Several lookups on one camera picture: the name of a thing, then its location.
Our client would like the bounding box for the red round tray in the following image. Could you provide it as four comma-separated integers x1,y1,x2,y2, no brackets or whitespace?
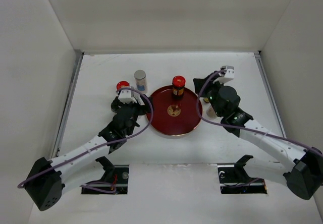
146,85,203,136

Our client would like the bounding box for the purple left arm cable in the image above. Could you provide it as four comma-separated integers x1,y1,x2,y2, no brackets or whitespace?
17,87,153,194

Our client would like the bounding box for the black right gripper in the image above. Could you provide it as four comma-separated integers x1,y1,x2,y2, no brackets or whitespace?
193,75,225,117

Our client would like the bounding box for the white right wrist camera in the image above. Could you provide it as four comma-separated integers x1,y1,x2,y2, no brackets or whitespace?
212,66,235,84

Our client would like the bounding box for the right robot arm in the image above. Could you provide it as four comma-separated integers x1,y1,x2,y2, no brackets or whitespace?
193,74,322,200

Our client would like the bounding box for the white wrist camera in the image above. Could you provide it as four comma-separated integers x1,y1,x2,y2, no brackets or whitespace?
212,66,235,84
118,86,141,104

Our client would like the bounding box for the pink lid seasoning jar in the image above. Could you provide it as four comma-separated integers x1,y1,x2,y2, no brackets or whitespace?
206,105,218,119

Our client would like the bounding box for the silver cap shaker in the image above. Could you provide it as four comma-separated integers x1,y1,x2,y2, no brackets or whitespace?
134,70,147,93

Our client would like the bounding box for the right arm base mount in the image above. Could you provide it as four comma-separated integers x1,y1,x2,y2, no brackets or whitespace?
217,155,267,194

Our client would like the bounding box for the red cap chili jar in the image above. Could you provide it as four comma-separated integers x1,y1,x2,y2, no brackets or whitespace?
116,80,130,94

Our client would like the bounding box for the aluminium table edge rail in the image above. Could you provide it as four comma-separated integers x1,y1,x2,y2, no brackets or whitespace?
49,49,84,158

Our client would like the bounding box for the black lid spice jar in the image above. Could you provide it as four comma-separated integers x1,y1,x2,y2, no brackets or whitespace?
111,96,121,113

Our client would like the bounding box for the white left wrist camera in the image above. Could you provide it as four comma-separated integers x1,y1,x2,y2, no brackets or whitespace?
118,86,141,104

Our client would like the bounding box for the red cap sauce jar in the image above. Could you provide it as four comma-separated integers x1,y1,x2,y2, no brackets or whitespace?
172,75,186,99

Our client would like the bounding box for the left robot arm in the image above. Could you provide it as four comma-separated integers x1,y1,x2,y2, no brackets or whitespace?
18,95,153,211

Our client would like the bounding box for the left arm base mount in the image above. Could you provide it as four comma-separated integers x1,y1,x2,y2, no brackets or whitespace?
81,157,130,195

